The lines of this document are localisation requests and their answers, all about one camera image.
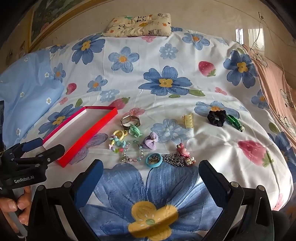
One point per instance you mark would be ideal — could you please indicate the person's left hand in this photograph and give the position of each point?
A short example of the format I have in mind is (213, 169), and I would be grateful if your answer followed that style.
(10, 206)

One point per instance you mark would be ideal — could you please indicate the light blue flower pillow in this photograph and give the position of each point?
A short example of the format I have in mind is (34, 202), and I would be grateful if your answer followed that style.
(27, 92)

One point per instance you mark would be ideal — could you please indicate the black scrunchie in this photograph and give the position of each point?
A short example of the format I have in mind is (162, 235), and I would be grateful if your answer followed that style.
(211, 118)

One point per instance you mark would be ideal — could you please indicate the yellow claw hair clip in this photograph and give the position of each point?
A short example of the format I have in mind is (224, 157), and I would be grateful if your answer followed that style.
(188, 121)

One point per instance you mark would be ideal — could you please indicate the white blue floral blanket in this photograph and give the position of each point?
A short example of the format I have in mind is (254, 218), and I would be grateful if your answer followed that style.
(161, 58)

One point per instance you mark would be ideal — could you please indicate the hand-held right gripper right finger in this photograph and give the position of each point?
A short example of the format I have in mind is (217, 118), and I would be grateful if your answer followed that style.
(214, 184)

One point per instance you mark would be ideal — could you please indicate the pink heart hair clip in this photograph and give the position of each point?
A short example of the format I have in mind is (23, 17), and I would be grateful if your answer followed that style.
(183, 151)

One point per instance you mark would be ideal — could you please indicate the panda print pillow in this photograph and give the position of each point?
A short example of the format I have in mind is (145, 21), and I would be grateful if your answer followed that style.
(138, 25)

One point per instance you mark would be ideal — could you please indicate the pink printed blanket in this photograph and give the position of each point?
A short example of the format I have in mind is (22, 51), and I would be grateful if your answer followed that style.
(275, 81)

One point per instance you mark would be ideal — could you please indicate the green bow hair clip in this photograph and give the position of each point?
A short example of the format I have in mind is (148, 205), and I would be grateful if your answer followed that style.
(134, 131)

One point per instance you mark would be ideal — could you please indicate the red shallow box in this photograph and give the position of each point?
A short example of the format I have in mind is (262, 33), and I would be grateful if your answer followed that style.
(89, 136)

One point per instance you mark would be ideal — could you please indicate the green pea pod hair clip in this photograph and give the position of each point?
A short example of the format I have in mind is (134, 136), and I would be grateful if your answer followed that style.
(233, 121)

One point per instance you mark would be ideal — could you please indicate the gold mesh band watch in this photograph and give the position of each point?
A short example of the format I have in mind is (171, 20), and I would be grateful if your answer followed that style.
(126, 120)

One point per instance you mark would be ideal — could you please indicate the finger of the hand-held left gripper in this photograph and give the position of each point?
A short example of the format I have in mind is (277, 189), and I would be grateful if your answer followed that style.
(34, 144)
(52, 153)

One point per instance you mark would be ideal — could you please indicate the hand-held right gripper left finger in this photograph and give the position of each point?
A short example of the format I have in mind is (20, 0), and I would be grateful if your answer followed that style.
(89, 184)

